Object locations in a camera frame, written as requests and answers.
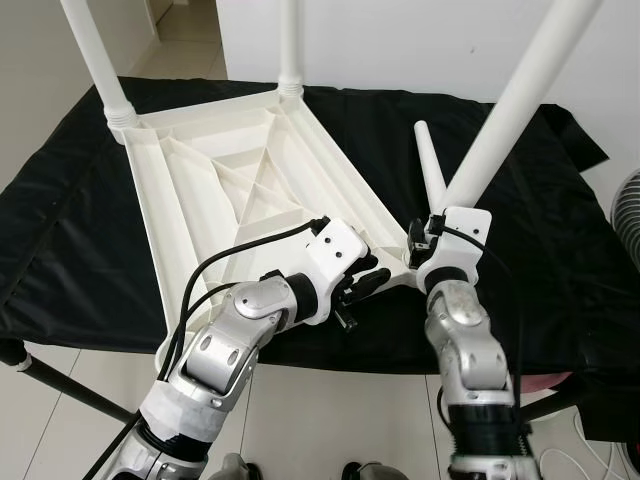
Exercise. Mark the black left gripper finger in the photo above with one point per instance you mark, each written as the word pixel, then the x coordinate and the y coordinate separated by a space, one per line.
pixel 372 284
pixel 363 266

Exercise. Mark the white plastic table top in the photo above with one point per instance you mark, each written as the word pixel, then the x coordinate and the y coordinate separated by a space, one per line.
pixel 250 150

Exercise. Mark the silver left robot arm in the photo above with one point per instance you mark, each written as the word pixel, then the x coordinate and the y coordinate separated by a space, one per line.
pixel 230 350

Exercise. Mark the black fabric table cover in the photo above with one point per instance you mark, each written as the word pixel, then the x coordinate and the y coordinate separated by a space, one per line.
pixel 560 250

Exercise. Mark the grey robot right leg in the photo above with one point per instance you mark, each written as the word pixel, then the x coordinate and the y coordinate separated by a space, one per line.
pixel 372 472

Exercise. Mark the grey robot leg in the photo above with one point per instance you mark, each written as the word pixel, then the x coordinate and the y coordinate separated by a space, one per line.
pixel 372 472
pixel 240 467

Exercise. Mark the grey robot left leg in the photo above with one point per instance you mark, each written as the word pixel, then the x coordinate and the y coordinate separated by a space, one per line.
pixel 240 467

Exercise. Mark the black metal table leg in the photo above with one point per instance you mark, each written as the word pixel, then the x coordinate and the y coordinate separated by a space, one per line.
pixel 560 402
pixel 70 385

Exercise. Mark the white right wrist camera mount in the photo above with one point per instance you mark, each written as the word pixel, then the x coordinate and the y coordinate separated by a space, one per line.
pixel 460 250

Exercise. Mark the white pedestal fan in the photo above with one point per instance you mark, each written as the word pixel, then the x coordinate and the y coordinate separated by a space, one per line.
pixel 627 220

